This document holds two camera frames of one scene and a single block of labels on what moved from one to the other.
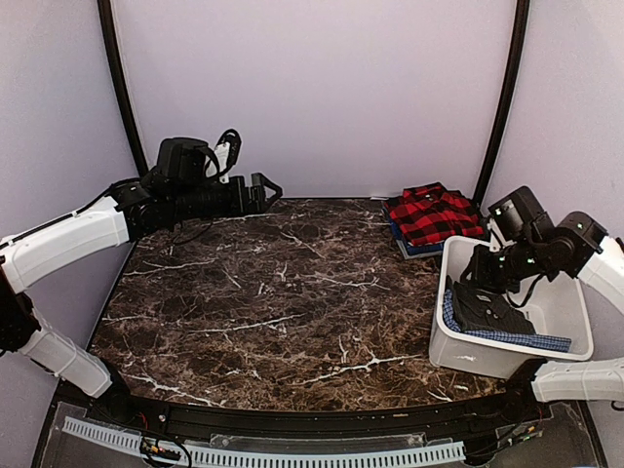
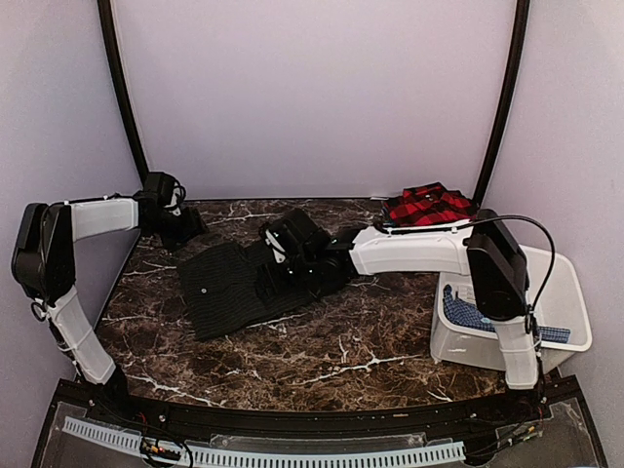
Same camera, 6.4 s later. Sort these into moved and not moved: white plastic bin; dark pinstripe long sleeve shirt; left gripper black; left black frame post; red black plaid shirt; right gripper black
Moved: right gripper black; left gripper black; dark pinstripe long sleeve shirt
Not moved: left black frame post; red black plaid shirt; white plastic bin
